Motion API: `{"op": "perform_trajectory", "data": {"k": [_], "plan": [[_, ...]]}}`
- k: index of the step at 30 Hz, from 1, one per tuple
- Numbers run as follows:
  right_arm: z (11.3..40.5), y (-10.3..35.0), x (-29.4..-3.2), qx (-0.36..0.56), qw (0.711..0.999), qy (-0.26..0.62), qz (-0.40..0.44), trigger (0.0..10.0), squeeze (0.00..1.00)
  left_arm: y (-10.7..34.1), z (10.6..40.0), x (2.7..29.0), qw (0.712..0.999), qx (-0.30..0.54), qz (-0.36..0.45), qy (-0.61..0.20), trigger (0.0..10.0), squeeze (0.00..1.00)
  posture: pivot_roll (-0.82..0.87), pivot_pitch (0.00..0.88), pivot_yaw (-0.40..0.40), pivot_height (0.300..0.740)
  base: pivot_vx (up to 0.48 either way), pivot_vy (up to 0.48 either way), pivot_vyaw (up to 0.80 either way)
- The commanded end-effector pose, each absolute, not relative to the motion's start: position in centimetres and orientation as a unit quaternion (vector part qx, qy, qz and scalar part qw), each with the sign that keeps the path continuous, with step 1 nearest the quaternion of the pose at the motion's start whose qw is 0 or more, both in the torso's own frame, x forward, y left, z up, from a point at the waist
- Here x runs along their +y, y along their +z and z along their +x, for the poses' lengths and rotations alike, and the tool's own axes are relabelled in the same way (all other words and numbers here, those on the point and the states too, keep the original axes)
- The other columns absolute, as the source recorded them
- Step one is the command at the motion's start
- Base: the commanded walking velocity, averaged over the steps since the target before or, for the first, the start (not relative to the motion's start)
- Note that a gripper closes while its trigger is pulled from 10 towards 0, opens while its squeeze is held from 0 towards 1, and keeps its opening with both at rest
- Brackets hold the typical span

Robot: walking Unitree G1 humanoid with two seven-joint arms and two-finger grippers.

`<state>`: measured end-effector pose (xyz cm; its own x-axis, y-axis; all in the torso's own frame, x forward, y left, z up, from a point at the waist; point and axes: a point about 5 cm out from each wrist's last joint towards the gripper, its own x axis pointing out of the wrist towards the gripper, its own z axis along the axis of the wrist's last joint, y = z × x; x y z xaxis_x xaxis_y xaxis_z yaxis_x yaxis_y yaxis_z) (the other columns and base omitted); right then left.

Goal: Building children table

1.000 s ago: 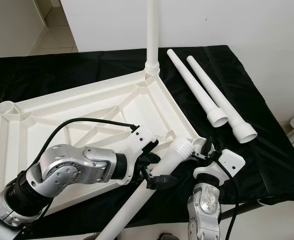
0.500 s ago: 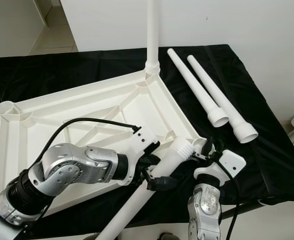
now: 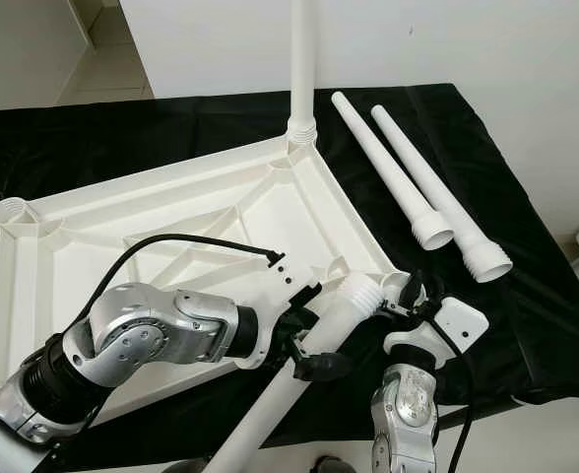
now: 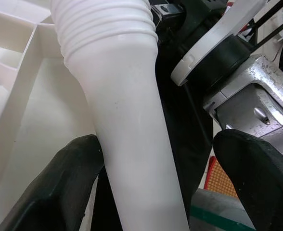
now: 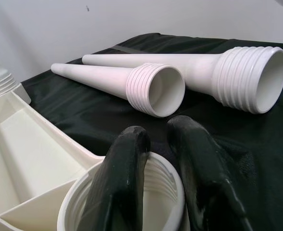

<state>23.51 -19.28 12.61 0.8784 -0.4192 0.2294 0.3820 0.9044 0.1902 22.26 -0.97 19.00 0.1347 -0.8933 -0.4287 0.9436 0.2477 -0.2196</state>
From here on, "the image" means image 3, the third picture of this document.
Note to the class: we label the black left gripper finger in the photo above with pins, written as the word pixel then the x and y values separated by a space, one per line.
pixel 327 366
pixel 309 302

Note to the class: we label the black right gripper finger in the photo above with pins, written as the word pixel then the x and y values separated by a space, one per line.
pixel 409 292

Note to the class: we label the white plastic children table top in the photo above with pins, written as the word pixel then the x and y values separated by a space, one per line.
pixel 63 296

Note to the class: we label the black robot right foot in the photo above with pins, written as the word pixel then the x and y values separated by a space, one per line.
pixel 334 465

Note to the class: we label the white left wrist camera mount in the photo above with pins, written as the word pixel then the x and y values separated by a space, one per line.
pixel 291 284

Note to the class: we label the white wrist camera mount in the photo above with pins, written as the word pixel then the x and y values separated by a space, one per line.
pixel 291 284
pixel 462 320

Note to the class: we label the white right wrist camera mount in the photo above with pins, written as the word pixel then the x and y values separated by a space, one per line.
pixel 462 320

